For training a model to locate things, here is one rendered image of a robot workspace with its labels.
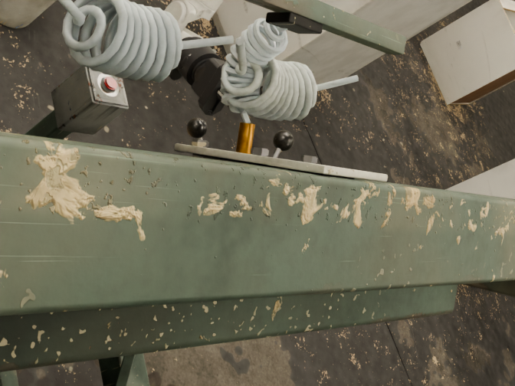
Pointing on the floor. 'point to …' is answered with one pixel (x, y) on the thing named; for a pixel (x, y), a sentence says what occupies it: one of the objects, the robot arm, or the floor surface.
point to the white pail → (21, 11)
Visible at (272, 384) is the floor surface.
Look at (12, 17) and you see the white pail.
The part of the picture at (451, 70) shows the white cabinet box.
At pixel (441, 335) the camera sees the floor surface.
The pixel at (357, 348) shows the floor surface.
